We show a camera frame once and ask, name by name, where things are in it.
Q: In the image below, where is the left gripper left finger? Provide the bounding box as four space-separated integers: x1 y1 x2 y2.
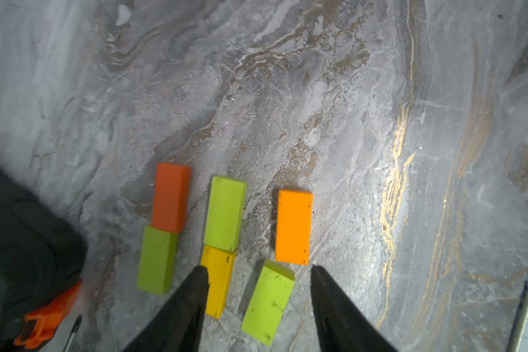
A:
125 265 209 351

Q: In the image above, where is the orange rectangular block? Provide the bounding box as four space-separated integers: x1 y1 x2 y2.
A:
275 189 313 265

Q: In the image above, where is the orange handled screwdriver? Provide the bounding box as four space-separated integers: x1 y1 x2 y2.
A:
62 315 82 352

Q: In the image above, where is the yellow block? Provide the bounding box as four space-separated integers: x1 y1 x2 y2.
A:
201 246 236 319

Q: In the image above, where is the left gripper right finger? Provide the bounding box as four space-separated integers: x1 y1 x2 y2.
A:
310 265 395 351

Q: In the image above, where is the black plastic tool case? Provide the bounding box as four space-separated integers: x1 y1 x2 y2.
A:
0 170 87 351

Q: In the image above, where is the light green narrow block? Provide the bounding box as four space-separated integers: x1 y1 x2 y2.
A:
204 176 247 252

